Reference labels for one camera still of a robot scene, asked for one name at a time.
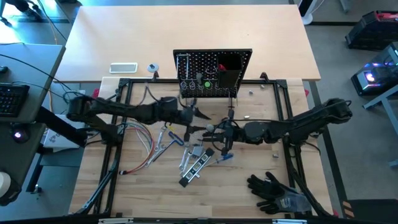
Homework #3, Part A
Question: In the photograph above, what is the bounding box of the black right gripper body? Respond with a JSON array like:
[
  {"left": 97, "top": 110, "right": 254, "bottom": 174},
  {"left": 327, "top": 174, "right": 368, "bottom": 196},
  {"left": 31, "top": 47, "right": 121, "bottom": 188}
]
[{"left": 221, "top": 118, "right": 248, "bottom": 156}]

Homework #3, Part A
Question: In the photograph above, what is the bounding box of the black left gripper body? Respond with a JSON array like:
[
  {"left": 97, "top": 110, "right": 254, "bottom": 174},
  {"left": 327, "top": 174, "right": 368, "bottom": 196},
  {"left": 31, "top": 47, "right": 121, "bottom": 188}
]
[{"left": 177, "top": 105, "right": 197, "bottom": 142}]

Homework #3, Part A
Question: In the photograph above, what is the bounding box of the blue handled screwdriver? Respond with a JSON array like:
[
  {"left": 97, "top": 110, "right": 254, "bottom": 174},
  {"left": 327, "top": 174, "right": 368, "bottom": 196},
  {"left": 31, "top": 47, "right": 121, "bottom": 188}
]
[{"left": 203, "top": 153, "right": 234, "bottom": 167}]

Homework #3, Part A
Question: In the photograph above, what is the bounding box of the black tool case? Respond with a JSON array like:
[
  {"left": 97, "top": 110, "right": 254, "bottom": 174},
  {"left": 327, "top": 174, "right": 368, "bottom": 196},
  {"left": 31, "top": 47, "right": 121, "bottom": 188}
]
[{"left": 178, "top": 147, "right": 216, "bottom": 189}]

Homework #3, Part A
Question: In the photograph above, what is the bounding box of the silver combination wrench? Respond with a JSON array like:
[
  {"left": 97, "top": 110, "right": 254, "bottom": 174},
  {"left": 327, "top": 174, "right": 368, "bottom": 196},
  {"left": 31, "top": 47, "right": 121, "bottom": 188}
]
[
  {"left": 178, "top": 146, "right": 188, "bottom": 171},
  {"left": 144, "top": 146, "right": 165, "bottom": 168},
  {"left": 154, "top": 125, "right": 168, "bottom": 153},
  {"left": 182, "top": 149, "right": 192, "bottom": 175}
]

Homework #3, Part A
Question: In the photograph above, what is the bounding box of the black pegboard bin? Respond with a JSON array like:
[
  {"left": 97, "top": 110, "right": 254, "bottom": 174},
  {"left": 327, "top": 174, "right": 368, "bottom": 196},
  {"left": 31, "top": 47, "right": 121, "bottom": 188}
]
[{"left": 216, "top": 51, "right": 244, "bottom": 89}]

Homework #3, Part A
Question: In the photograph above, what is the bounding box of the black metal pegboard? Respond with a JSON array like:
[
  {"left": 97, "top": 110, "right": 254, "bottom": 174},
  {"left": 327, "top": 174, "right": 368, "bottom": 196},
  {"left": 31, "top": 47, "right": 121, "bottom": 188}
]
[{"left": 172, "top": 48, "right": 253, "bottom": 99}]

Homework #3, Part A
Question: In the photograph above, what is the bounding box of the black grey work glove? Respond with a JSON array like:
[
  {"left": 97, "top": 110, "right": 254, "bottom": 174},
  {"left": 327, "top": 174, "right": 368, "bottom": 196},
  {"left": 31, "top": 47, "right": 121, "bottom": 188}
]
[
  {"left": 256, "top": 198, "right": 282, "bottom": 216},
  {"left": 247, "top": 170, "right": 313, "bottom": 214}
]

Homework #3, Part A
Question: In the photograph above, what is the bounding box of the white rectangular tray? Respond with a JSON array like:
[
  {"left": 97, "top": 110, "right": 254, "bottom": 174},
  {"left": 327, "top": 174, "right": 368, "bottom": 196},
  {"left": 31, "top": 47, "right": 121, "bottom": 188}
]
[{"left": 109, "top": 62, "right": 139, "bottom": 75}]

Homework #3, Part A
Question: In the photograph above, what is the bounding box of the light wood desk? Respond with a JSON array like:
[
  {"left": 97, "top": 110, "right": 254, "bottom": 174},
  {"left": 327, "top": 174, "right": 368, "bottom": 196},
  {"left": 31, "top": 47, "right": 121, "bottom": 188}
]
[{"left": 55, "top": 4, "right": 322, "bottom": 83}]

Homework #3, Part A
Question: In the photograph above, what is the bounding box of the white box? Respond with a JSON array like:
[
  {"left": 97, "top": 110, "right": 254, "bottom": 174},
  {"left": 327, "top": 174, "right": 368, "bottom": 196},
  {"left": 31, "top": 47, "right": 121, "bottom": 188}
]
[{"left": 42, "top": 114, "right": 85, "bottom": 154}]

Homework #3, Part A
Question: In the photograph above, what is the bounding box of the white fan stand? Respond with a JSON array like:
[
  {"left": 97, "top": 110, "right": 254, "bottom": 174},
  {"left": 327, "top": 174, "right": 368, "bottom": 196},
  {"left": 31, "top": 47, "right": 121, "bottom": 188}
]
[{"left": 297, "top": 0, "right": 318, "bottom": 26}]

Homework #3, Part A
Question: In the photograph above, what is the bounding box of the computer with RGB lights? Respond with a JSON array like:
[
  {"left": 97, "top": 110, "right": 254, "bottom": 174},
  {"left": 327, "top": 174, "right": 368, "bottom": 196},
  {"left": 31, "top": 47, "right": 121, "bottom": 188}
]
[{"left": 350, "top": 42, "right": 398, "bottom": 96}]

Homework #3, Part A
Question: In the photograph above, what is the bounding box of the blue metal beam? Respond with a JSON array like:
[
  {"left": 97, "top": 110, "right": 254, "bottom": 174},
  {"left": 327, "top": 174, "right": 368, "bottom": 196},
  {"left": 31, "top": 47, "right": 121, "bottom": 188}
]
[{"left": 362, "top": 92, "right": 398, "bottom": 169}]

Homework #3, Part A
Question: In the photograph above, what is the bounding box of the grey desk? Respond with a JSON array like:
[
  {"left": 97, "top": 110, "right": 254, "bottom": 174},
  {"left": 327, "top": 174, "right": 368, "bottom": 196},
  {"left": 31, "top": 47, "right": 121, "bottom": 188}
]
[{"left": 0, "top": 43, "right": 67, "bottom": 123}]

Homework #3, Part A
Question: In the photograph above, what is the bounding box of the black computer mouse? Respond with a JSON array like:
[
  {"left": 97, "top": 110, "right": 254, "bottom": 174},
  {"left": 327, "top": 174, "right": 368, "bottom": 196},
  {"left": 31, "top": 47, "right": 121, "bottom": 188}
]
[{"left": 10, "top": 123, "right": 31, "bottom": 144}]

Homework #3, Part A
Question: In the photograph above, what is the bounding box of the black desk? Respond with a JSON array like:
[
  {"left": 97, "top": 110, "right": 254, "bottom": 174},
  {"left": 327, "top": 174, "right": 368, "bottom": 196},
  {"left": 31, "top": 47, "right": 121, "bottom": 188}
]
[{"left": 0, "top": 121, "right": 47, "bottom": 187}]

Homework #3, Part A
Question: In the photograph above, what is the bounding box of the black keyboard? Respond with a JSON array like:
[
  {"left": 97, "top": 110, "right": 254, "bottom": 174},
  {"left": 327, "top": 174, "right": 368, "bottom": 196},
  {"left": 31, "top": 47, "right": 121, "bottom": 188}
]
[{"left": 0, "top": 82, "right": 31, "bottom": 118}]

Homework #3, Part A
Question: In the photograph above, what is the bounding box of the white tape roll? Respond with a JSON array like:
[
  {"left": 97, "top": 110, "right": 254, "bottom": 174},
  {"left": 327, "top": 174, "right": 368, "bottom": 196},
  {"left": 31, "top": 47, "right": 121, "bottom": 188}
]
[{"left": 0, "top": 170, "right": 12, "bottom": 199}]

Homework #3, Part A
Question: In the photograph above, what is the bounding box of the black looped gripper cable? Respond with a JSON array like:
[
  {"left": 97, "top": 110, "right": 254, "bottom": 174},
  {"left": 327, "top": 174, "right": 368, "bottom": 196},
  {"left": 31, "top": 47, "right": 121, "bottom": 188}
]
[{"left": 211, "top": 118, "right": 233, "bottom": 152}]

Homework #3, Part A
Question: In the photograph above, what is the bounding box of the blue T-handle hex key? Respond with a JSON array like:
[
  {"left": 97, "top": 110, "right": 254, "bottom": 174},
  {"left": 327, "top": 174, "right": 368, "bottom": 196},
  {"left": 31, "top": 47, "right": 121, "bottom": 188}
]
[{"left": 151, "top": 131, "right": 185, "bottom": 163}]

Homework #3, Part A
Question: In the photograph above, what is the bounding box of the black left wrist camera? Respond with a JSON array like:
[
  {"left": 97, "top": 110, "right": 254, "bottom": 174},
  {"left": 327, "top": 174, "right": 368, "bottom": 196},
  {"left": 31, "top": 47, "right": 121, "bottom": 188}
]
[{"left": 158, "top": 96, "right": 178, "bottom": 110}]

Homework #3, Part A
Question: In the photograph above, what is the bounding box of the wire screwdriver holder rack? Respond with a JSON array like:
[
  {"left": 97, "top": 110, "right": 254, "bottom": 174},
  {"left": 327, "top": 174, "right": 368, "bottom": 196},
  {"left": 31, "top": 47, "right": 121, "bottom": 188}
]
[{"left": 179, "top": 79, "right": 240, "bottom": 91}]

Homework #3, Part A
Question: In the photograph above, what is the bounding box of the red cable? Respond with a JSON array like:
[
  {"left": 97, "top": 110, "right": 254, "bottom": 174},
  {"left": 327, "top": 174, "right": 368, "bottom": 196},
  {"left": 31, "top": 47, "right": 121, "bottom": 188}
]
[{"left": 119, "top": 123, "right": 155, "bottom": 175}]

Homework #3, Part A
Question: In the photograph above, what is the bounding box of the black aluminium frame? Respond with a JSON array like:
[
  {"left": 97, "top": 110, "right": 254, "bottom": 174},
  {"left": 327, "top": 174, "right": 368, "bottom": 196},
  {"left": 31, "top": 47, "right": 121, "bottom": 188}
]
[{"left": 68, "top": 77, "right": 343, "bottom": 220}]

